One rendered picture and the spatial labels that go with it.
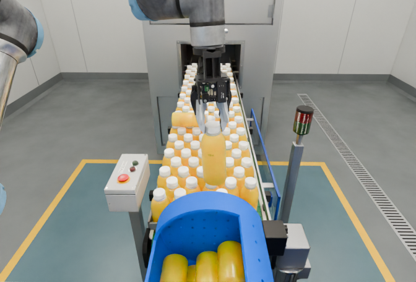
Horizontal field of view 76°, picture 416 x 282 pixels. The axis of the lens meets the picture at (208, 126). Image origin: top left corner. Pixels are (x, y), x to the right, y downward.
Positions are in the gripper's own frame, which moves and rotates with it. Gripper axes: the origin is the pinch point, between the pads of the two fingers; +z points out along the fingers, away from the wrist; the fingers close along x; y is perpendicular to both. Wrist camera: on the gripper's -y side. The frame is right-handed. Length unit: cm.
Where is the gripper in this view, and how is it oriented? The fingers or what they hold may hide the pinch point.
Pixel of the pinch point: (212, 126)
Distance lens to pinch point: 68.1
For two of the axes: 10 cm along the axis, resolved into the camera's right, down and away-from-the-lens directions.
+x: 9.9, -1.1, 0.9
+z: 0.6, 9.2, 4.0
